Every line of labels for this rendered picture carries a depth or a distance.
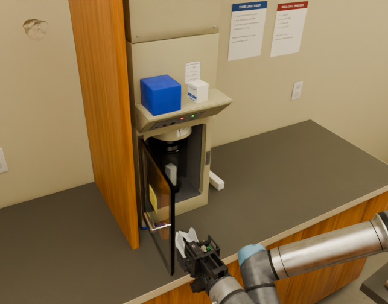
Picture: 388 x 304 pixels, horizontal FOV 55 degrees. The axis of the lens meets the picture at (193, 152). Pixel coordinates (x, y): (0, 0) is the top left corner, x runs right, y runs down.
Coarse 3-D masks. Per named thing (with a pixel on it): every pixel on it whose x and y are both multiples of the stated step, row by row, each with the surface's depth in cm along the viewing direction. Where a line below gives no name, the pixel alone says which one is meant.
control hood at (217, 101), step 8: (184, 96) 130; (208, 96) 130; (216, 96) 131; (224, 96) 131; (136, 104) 123; (184, 104) 124; (192, 104) 124; (200, 104) 125; (208, 104) 125; (216, 104) 126; (224, 104) 128; (136, 112) 124; (144, 112) 118; (176, 112) 119; (184, 112) 121; (192, 112) 123; (208, 112) 132; (216, 112) 136; (136, 120) 126; (144, 120) 119; (152, 120) 116; (160, 120) 119; (192, 120) 136; (136, 128) 128; (144, 128) 123
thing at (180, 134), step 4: (184, 128) 143; (188, 128) 145; (168, 132) 141; (172, 132) 141; (176, 132) 141; (180, 132) 142; (184, 132) 143; (188, 132) 145; (156, 136) 142; (160, 136) 142; (164, 136) 141; (168, 136) 141; (172, 136) 141; (176, 136) 142; (180, 136) 142; (184, 136) 143; (164, 140) 141; (168, 140) 141; (172, 140) 141; (176, 140) 142
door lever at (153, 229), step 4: (144, 216) 123; (148, 216) 122; (148, 220) 120; (148, 224) 119; (152, 224) 119; (164, 224) 120; (152, 228) 117; (156, 228) 118; (160, 228) 118; (164, 228) 119; (152, 232) 117
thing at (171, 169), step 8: (160, 152) 150; (168, 152) 148; (160, 160) 154; (168, 160) 152; (176, 160) 153; (168, 168) 154; (176, 168) 155; (168, 176) 156; (176, 176) 157; (176, 184) 160
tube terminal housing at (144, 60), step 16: (128, 48) 115; (144, 48) 115; (160, 48) 118; (176, 48) 121; (192, 48) 124; (208, 48) 127; (128, 64) 119; (144, 64) 118; (160, 64) 120; (176, 64) 124; (208, 64) 130; (128, 80) 123; (176, 80) 127; (208, 80) 134; (160, 128) 133; (176, 128) 137; (208, 128) 145; (208, 144) 150; (208, 176) 159; (176, 208) 159; (192, 208) 164; (144, 224) 154
